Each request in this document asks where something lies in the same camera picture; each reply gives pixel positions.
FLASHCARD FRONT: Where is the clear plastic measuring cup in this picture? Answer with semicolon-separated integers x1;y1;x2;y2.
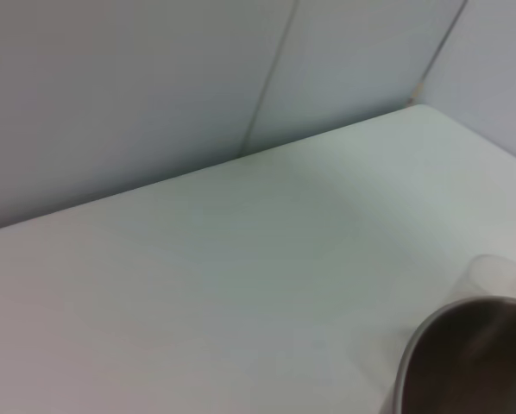
461;253;516;304

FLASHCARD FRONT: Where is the stainless steel mixing bowl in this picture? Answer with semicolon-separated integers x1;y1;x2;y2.
391;296;516;414

